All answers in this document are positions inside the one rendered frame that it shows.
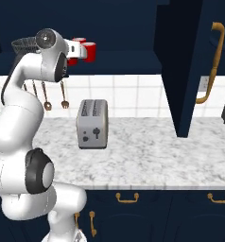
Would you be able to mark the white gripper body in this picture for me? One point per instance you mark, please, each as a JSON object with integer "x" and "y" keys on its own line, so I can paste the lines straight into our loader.
{"x": 83, "y": 51}

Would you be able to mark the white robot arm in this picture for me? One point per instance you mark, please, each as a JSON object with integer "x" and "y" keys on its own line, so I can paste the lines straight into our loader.
{"x": 20, "y": 132}

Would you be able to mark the navy upper cabinet door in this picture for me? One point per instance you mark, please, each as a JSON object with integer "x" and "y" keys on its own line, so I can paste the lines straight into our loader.
{"x": 180, "y": 63}

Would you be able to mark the navy cabinet door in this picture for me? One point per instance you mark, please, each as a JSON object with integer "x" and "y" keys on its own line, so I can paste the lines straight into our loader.
{"x": 180, "y": 63}
{"x": 86, "y": 217}

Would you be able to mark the navy lower cabinet door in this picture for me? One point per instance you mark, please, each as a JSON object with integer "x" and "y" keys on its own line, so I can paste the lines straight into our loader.
{"x": 86, "y": 217}

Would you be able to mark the red cup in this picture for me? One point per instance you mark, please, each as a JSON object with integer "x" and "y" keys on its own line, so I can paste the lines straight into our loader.
{"x": 79, "y": 40}
{"x": 72, "y": 61}
{"x": 90, "y": 52}

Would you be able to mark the hanging brown fork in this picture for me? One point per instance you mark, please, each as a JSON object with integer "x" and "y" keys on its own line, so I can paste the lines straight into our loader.
{"x": 64, "y": 102}

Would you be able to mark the hanging brown utensil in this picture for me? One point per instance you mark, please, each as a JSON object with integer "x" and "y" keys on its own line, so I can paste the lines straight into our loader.
{"x": 24, "y": 85}
{"x": 34, "y": 89}

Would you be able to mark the hanging brown spoon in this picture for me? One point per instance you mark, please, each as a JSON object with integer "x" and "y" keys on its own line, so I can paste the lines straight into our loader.
{"x": 47, "y": 104}

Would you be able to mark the silver toaster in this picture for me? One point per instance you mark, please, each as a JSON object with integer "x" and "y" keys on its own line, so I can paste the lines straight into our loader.
{"x": 91, "y": 126}

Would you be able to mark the navy drawer front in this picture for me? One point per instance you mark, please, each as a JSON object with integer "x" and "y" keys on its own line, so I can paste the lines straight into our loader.
{"x": 205, "y": 214}
{"x": 139, "y": 208}

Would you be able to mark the white wall outlet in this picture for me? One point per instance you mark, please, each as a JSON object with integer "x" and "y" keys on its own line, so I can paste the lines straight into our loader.
{"x": 204, "y": 83}

